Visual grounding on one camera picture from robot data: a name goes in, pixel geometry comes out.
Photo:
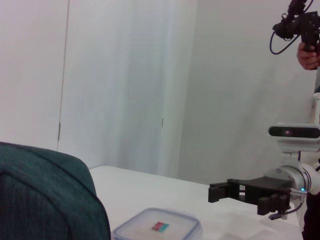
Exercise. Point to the black handheld camera rig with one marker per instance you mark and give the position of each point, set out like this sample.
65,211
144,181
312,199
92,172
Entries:
307,25

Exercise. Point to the person in dark clothes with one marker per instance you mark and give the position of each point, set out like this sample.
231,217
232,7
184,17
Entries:
312,220

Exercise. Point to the dark teal insulated lunch bag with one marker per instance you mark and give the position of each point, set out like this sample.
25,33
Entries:
37,195

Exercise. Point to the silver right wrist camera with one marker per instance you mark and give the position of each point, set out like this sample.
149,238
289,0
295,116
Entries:
292,132

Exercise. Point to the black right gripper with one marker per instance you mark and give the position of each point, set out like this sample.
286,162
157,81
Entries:
265,187

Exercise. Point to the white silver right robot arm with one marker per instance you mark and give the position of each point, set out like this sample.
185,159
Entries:
287,177

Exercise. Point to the clear lunch box blue rim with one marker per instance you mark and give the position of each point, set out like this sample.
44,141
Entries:
135,231

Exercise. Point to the person hand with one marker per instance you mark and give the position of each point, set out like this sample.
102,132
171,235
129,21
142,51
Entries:
308,60

